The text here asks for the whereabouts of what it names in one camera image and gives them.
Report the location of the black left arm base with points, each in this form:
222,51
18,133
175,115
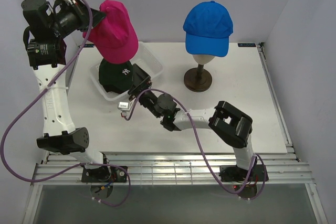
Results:
104,174

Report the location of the black baseball cap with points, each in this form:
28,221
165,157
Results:
117,78

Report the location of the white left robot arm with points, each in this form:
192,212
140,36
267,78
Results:
44,42

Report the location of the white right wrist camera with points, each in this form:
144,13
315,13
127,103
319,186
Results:
125,107

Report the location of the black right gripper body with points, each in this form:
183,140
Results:
148,99

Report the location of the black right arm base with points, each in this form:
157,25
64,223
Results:
234,174

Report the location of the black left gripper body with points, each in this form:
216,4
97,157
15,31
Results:
72,17

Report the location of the white plastic basket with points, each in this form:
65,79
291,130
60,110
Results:
144,58

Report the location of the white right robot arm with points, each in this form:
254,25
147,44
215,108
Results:
232,125

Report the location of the magenta baseball cap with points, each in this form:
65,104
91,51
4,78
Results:
115,37

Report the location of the cream mannequin head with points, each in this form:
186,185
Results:
203,59

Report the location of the aluminium rail frame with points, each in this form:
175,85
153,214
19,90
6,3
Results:
171,183

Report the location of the blue baseball cap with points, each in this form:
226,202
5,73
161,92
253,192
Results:
208,27

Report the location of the dark wooden mannequin stand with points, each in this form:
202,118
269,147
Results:
198,79

